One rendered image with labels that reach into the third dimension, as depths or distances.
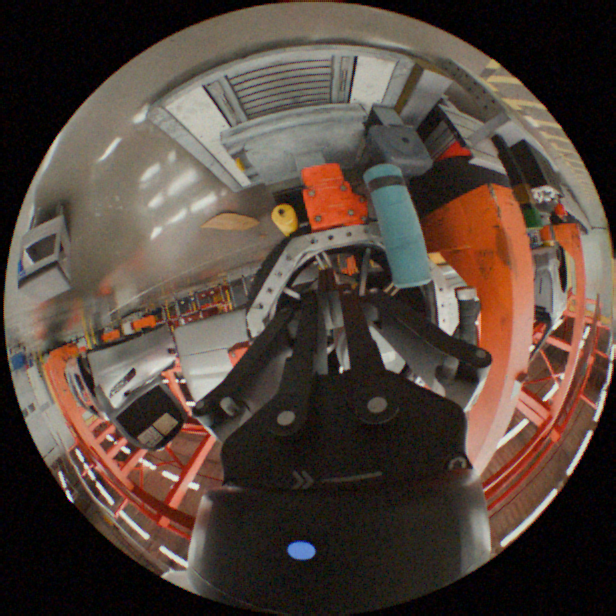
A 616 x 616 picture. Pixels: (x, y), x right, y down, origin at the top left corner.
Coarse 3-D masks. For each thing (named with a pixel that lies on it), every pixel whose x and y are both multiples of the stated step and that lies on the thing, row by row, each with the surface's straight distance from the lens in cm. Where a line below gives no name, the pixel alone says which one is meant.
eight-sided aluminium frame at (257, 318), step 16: (304, 240) 49; (320, 240) 49; (336, 240) 50; (352, 240) 50; (368, 240) 55; (288, 256) 51; (272, 272) 50; (288, 272) 49; (432, 272) 57; (272, 288) 50; (432, 288) 59; (256, 304) 51; (272, 304) 55; (432, 304) 63; (256, 320) 52; (432, 320) 64; (448, 320) 62
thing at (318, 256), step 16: (304, 256) 57; (320, 256) 60; (368, 256) 61; (384, 256) 67; (288, 288) 60; (384, 288) 63; (400, 288) 82; (416, 288) 68; (416, 304) 73; (336, 368) 88
